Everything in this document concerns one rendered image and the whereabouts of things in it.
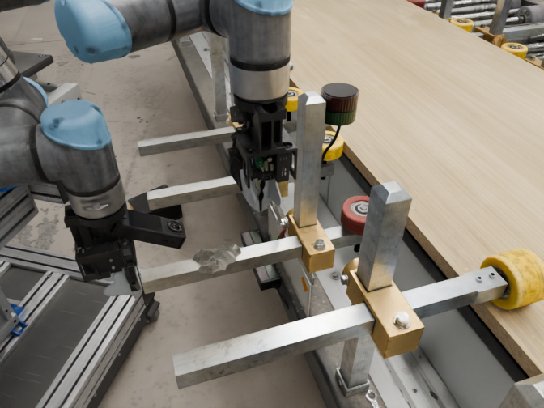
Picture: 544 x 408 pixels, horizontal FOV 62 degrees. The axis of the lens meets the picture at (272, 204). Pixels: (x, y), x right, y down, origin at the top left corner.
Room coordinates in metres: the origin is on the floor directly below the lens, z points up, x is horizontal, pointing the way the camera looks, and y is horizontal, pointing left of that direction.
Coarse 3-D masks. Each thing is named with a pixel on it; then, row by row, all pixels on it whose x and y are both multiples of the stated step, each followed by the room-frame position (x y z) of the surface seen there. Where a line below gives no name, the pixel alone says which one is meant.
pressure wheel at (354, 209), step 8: (352, 200) 0.67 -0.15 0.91; (360, 200) 0.67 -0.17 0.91; (368, 200) 0.67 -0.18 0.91; (344, 208) 0.65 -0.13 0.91; (352, 208) 0.65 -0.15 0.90; (360, 208) 0.65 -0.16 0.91; (344, 216) 0.63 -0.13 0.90; (352, 216) 0.62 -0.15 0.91; (360, 216) 0.62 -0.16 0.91; (344, 224) 0.63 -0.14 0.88; (352, 224) 0.62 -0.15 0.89; (360, 224) 0.61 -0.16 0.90; (352, 232) 0.62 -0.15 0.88; (360, 232) 0.61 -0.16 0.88
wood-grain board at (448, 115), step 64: (320, 0) 2.05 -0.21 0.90; (384, 0) 2.05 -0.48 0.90; (320, 64) 1.35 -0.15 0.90; (384, 64) 1.35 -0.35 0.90; (448, 64) 1.35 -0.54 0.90; (512, 64) 1.35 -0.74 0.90; (384, 128) 0.96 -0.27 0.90; (448, 128) 0.96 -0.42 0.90; (512, 128) 0.96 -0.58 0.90; (448, 192) 0.71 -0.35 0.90; (512, 192) 0.71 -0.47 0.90; (448, 256) 0.53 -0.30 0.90; (512, 320) 0.40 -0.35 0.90
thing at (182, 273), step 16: (288, 240) 0.61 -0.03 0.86; (336, 240) 0.62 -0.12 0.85; (352, 240) 0.63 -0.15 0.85; (240, 256) 0.57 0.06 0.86; (256, 256) 0.57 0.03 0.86; (272, 256) 0.58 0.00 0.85; (288, 256) 0.59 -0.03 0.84; (144, 272) 0.53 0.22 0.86; (160, 272) 0.53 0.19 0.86; (176, 272) 0.53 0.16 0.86; (192, 272) 0.53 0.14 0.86; (224, 272) 0.55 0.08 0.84; (144, 288) 0.51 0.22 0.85; (160, 288) 0.52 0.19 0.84
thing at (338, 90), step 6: (330, 84) 0.69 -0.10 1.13; (336, 84) 0.69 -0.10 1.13; (342, 84) 0.69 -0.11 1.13; (348, 84) 0.69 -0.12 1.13; (324, 90) 0.67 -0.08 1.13; (330, 90) 0.67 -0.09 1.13; (336, 90) 0.67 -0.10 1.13; (342, 90) 0.67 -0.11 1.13; (348, 90) 0.67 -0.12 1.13; (354, 90) 0.67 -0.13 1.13; (336, 96) 0.65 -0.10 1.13; (342, 96) 0.65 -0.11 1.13; (348, 96) 0.65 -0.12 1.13; (324, 132) 0.65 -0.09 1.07; (336, 132) 0.67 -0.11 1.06; (324, 138) 0.65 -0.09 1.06; (336, 138) 0.67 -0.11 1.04; (330, 144) 0.67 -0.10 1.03; (324, 156) 0.67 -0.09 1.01
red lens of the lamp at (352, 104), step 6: (324, 96) 0.66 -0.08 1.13; (330, 96) 0.65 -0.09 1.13; (354, 96) 0.65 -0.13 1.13; (330, 102) 0.65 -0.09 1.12; (336, 102) 0.64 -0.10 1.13; (342, 102) 0.64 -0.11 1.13; (348, 102) 0.64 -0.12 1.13; (354, 102) 0.65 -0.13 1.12; (330, 108) 0.65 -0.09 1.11; (336, 108) 0.64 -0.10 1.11; (342, 108) 0.64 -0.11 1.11; (348, 108) 0.64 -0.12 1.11; (354, 108) 0.65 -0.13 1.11
